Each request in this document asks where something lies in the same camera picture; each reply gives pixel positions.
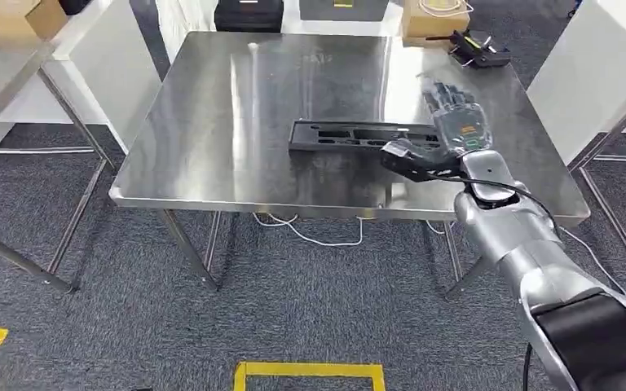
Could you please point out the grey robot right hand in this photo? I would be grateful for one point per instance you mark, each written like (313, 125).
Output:
(461, 127)

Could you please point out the black plastic plate frame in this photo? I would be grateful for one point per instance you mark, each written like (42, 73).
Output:
(334, 135)

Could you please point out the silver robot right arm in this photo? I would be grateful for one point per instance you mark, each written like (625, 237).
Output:
(550, 270)

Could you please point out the black device with yellow label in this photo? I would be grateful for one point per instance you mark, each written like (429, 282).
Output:
(477, 51)

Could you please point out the white panel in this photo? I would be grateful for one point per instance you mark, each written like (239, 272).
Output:
(113, 81)
(588, 65)

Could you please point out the steel side table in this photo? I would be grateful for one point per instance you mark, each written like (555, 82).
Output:
(0, 81)
(615, 135)

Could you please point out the dark grey box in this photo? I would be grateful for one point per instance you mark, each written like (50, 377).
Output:
(342, 10)

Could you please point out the black hard case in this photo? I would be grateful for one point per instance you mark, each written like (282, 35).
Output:
(248, 13)

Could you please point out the plain cardboard box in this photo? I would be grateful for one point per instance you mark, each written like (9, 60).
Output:
(16, 19)

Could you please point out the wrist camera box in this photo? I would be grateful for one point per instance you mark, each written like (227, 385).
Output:
(413, 159)

